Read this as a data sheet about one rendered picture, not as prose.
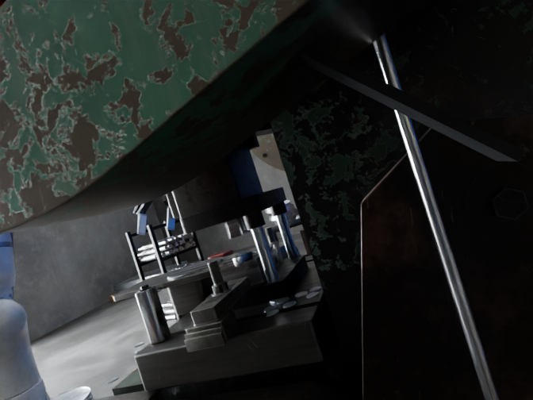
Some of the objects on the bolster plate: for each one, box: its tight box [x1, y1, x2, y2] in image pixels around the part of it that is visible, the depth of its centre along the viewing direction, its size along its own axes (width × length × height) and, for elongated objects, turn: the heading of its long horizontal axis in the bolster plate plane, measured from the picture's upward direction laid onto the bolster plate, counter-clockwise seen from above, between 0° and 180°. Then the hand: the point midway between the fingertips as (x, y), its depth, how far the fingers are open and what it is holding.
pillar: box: [251, 225, 279, 283], centre depth 67 cm, size 2×2×14 cm
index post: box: [135, 284, 171, 344], centre depth 64 cm, size 3×3×10 cm
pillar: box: [275, 213, 298, 260], centre depth 83 cm, size 2×2×14 cm
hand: (155, 228), depth 123 cm, fingers open, 13 cm apart
